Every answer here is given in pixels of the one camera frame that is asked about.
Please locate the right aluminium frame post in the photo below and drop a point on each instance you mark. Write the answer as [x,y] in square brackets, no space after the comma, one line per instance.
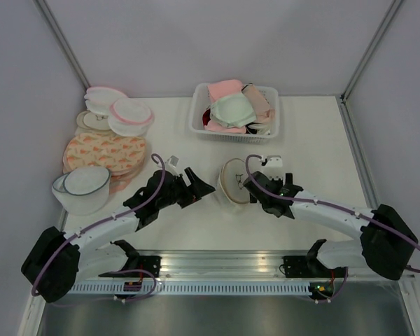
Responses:
[372,47]

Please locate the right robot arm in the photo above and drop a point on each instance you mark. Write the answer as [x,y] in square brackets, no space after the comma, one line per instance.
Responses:
[378,238]

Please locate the pink trimmed mesh laundry bag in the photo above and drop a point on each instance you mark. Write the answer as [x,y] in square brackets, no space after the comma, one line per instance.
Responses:
[130,117]

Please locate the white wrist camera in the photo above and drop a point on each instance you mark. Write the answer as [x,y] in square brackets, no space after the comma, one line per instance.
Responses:
[171,165]
[272,167]

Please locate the white plastic basket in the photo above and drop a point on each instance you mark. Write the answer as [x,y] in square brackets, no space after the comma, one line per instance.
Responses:
[201,124]

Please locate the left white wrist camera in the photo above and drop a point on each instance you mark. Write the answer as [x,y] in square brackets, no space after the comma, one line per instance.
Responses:
[171,165]

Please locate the beige trimmed mesh laundry bag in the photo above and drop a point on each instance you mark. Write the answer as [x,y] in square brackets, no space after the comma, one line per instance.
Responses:
[230,194]

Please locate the beige flat laundry bag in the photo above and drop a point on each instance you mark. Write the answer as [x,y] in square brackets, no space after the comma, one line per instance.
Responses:
[91,121]

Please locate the white slotted cable duct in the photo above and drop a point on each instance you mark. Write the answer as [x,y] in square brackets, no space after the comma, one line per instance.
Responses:
[203,288]

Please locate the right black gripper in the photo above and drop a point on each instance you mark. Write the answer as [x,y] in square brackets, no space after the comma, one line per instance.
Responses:
[288,178]

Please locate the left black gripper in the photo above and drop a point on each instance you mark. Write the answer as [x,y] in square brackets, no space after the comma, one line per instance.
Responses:
[195,191]

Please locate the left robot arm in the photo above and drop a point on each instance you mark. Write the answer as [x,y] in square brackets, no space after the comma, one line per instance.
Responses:
[137,212]

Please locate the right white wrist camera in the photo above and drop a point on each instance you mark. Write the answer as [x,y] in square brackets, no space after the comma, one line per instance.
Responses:
[272,167]

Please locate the carrot print laundry bag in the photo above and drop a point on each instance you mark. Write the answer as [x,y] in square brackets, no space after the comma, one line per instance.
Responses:
[119,154]

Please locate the aluminium mounting rail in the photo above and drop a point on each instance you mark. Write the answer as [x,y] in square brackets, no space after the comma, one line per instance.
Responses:
[210,265]

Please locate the pink trimmed bag at back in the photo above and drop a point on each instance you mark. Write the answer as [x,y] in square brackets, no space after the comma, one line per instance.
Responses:
[98,99]

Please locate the left aluminium frame post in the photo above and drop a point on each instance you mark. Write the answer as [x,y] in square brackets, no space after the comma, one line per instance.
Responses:
[55,29]

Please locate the aluminium frame post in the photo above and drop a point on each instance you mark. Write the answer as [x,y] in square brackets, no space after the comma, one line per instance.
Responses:
[372,47]
[55,29]

